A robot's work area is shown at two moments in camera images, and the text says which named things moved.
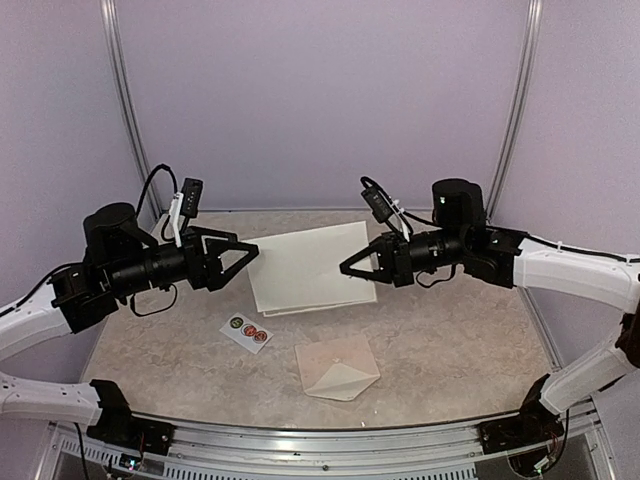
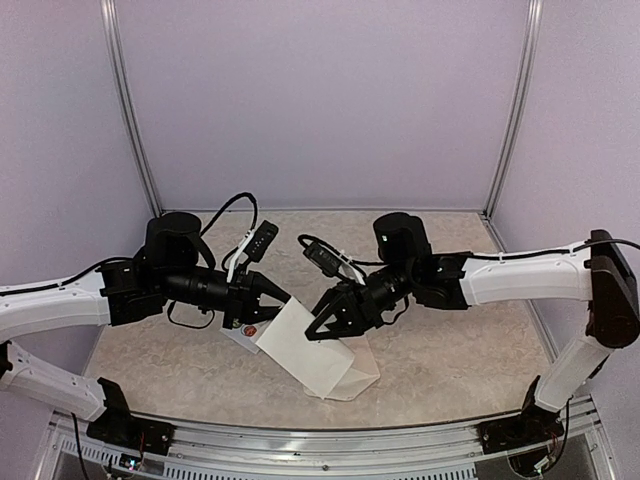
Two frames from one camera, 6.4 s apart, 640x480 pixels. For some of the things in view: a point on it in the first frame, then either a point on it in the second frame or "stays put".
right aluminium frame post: x=514 y=128 stays put
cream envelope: x=341 y=368 stays put
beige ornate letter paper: x=299 y=272 to x=313 y=363
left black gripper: x=204 y=269 to x=243 y=299
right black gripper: x=396 y=265 to x=361 y=314
